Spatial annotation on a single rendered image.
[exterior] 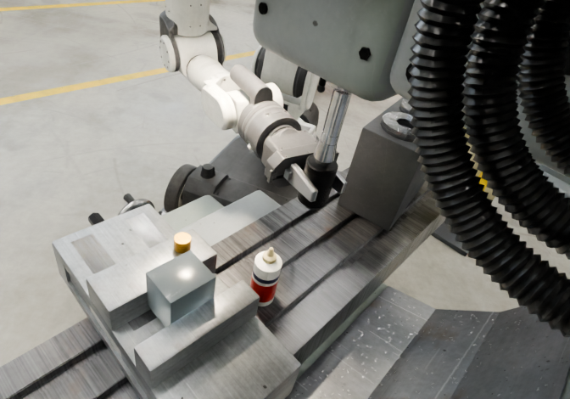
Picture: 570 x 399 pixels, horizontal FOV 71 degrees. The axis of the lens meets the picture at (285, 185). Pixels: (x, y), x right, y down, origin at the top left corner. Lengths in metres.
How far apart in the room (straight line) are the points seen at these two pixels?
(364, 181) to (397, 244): 0.14
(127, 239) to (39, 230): 1.57
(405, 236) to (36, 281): 1.54
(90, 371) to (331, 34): 0.48
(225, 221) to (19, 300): 1.21
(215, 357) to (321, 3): 0.40
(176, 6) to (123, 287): 0.58
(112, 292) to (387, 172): 0.50
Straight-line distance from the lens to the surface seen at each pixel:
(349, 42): 0.39
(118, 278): 0.53
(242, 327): 0.54
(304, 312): 0.65
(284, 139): 0.63
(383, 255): 0.78
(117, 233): 0.64
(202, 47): 0.93
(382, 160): 0.76
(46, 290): 1.93
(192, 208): 1.08
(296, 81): 1.20
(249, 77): 0.70
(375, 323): 0.76
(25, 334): 1.83
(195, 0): 0.89
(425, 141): 0.18
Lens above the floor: 1.47
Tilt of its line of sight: 37 degrees down
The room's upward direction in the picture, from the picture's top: 12 degrees clockwise
